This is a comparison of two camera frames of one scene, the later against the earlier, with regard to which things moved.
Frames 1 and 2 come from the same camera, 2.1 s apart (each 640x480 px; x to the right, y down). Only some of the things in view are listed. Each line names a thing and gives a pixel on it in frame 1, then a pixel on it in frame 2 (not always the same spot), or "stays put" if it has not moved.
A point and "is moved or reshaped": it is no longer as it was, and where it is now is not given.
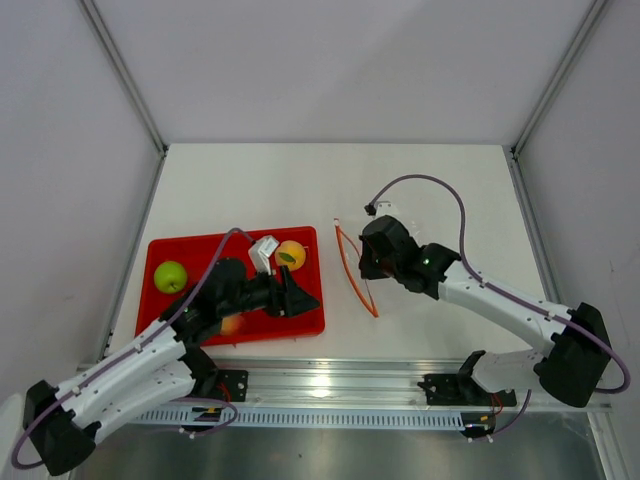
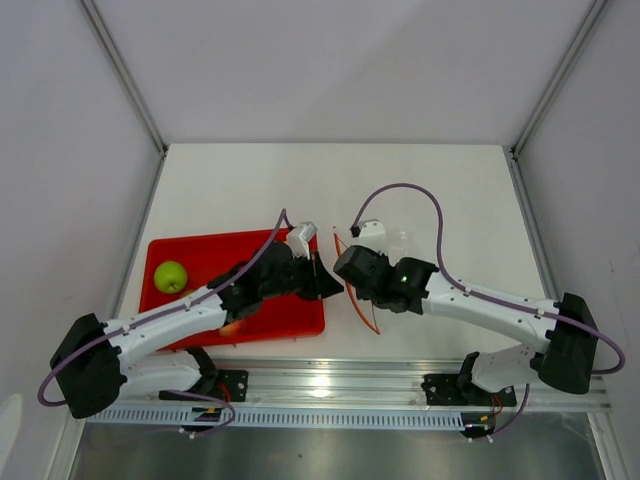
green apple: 170,277 stays put
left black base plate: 232,385 stays put
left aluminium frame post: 134,88 stays put
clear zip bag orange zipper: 352,258 is moved or reshaped
